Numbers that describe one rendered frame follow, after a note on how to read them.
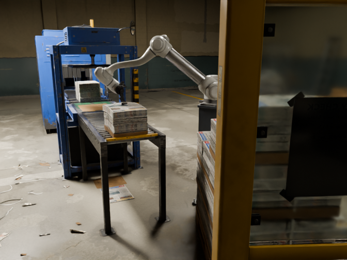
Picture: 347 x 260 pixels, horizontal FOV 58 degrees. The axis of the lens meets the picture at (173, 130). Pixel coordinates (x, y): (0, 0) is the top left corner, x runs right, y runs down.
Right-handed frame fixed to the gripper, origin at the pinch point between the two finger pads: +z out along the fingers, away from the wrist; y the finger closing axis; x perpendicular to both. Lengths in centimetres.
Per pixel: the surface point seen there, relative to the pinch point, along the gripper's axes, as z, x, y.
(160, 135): 22.2, -24.0, 31.2
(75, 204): -34, 43, 117
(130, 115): 18.9, 1.1, 12.3
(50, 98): -340, 46, 80
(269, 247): 196, 12, 0
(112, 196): -36, 5, 116
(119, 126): 19.6, 10.7, 20.6
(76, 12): -873, -78, -75
